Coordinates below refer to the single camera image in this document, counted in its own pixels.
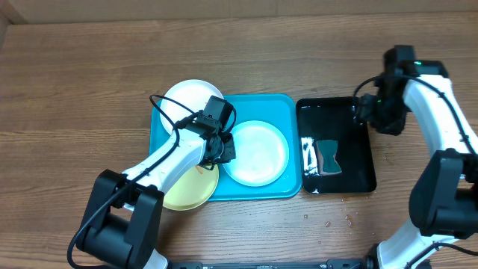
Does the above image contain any light blue round plate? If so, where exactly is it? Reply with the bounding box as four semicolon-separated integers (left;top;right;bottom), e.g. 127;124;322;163
223;120;289;187

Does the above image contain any white round plate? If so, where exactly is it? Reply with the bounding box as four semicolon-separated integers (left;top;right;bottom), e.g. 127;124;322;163
160;79;223;135

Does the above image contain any green dish sponge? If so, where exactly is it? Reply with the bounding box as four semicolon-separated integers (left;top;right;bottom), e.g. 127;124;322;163
316;140;342;176

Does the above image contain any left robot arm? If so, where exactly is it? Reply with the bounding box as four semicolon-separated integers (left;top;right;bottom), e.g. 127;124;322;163
66;126;235;269

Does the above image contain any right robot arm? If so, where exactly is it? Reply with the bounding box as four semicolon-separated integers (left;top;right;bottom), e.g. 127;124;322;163
354;60;477;268

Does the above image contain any black rectangular water tray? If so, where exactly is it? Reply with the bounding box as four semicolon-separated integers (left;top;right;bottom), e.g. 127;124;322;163
296;97;376;194

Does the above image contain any teal plastic serving tray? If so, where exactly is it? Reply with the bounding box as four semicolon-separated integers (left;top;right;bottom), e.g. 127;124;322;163
148;93;302;202

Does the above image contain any yellow round plate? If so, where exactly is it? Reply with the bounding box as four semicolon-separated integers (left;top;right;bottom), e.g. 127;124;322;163
163;166;219;211

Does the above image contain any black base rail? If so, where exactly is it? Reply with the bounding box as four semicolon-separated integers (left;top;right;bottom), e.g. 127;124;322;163
167;258;374;269

